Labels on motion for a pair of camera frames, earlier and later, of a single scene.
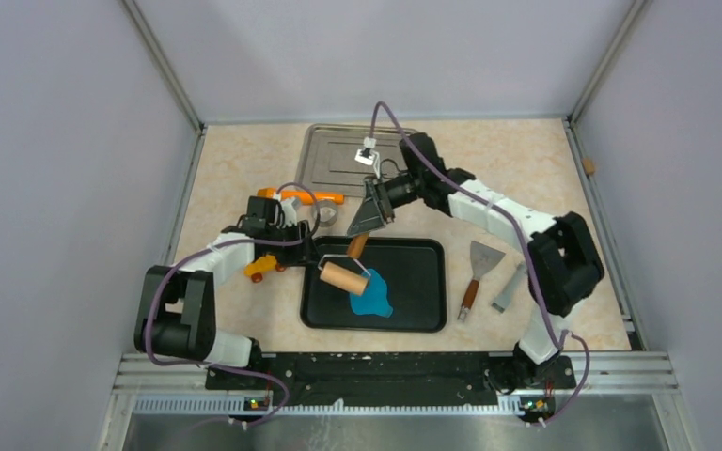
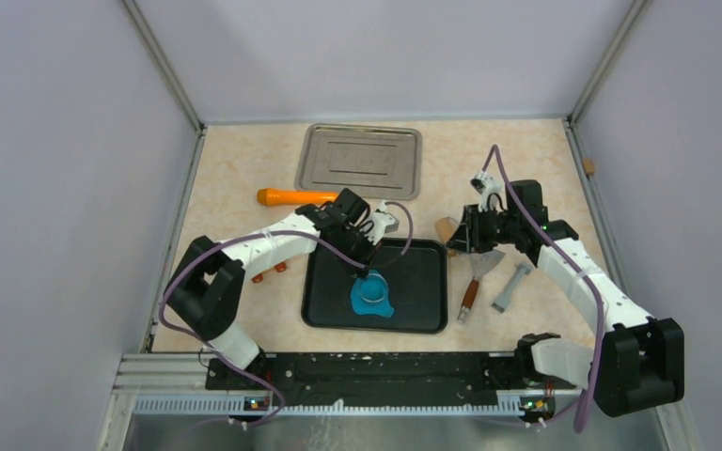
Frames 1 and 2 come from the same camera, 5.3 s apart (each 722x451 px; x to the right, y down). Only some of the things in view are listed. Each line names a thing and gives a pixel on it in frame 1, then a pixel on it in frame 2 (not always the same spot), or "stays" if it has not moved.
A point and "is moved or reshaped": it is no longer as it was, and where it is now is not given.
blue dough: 374,298 stays
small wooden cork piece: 588,164 stays
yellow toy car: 261,265 stays
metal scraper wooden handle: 482,258 stays
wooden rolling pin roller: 344,272 to 445,228
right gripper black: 375,211 to 467,238
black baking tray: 329,246 is moved or reshaped
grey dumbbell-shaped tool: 507,292 stays
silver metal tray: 326,157 stays
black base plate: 393,379 stays
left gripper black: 301,254 to 368,248
